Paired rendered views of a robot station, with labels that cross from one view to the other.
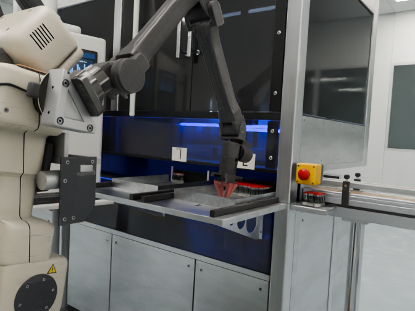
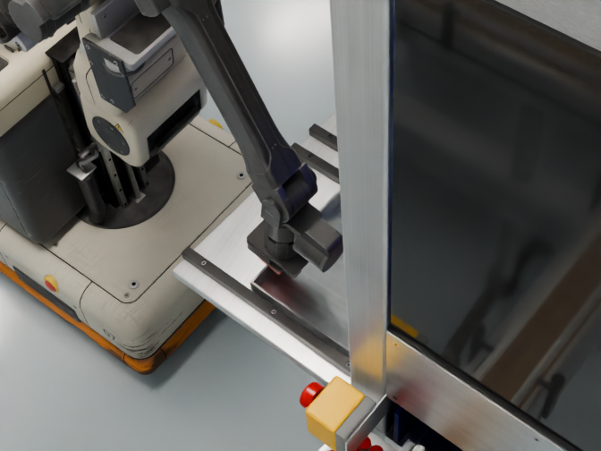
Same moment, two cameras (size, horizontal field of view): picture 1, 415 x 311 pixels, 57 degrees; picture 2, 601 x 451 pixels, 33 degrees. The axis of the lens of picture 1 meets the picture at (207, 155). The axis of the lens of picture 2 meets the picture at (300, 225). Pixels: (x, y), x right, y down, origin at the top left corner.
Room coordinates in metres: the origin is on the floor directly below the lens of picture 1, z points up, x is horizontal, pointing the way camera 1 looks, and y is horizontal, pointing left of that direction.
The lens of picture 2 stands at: (1.43, -0.97, 2.34)
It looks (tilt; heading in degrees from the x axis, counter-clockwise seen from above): 55 degrees down; 98
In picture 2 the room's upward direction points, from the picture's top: 7 degrees counter-clockwise
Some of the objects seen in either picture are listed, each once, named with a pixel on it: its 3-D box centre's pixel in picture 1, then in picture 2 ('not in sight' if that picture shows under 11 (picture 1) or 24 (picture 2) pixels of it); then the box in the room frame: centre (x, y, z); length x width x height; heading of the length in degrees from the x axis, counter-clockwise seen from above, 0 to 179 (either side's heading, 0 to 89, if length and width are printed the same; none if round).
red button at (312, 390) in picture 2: (304, 174); (315, 397); (1.33, -0.34, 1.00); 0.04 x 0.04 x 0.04; 53
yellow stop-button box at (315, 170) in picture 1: (309, 173); (340, 416); (1.36, -0.37, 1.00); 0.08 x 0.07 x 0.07; 143
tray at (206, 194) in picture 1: (230, 194); (380, 287); (1.42, -0.09, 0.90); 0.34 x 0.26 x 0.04; 143
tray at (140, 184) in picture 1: (163, 183); not in sight; (1.62, 0.18, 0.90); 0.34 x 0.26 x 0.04; 143
